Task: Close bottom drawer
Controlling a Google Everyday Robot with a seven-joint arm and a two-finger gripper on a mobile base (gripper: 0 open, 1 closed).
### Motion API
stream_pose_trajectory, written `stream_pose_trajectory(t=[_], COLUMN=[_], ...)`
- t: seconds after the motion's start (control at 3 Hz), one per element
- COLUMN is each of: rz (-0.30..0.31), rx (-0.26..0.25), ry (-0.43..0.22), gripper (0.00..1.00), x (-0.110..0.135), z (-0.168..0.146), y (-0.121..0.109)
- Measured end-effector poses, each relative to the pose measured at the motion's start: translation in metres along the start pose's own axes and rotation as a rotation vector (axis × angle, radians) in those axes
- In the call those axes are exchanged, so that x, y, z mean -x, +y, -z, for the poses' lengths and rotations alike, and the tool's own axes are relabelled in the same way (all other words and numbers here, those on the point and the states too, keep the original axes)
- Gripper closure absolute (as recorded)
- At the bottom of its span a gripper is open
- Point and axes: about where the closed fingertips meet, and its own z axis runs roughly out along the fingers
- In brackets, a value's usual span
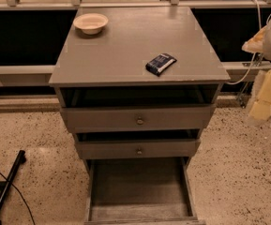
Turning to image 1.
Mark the grey bottom drawer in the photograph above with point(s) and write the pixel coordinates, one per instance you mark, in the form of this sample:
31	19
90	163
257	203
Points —
144	191

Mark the grey drawer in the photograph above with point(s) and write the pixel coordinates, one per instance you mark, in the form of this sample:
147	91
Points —
114	119
138	149
144	191

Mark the grey top drawer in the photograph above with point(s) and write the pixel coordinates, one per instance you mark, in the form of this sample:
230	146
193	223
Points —
114	119

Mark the grey wooden drawer cabinet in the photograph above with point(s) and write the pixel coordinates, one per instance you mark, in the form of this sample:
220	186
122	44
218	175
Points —
108	70

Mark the grey middle drawer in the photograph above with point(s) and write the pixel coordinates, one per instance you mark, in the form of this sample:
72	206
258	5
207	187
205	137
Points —
138	149

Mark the dark blue snack packet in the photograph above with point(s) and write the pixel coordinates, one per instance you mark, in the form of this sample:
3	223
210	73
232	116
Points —
158	64

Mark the beige ceramic bowl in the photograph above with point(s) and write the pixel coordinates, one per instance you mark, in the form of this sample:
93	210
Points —
91	23

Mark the grey metal railing frame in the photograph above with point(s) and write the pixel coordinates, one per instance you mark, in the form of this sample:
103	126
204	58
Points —
32	32

